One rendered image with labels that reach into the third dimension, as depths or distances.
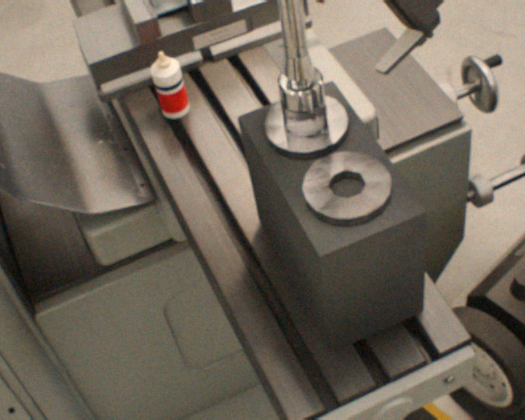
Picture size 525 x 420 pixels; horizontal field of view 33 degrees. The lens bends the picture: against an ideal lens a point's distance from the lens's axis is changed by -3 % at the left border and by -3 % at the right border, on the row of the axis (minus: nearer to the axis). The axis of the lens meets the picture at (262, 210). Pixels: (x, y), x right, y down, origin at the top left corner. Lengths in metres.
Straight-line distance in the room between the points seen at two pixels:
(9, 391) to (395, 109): 0.79
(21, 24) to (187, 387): 1.78
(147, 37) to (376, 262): 0.56
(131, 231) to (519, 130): 1.42
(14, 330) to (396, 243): 0.66
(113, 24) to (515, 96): 1.50
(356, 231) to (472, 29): 1.99
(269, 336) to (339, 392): 0.11
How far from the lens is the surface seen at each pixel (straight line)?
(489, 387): 1.54
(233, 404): 1.82
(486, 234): 2.27
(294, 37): 0.87
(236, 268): 1.10
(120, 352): 1.56
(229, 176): 1.20
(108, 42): 1.34
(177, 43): 1.34
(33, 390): 1.48
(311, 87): 0.91
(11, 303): 1.35
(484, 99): 1.73
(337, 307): 0.95
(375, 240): 0.89
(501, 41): 2.79
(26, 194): 1.23
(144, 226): 1.35
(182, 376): 1.69
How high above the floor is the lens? 1.80
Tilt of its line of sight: 50 degrees down
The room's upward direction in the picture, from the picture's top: 11 degrees counter-clockwise
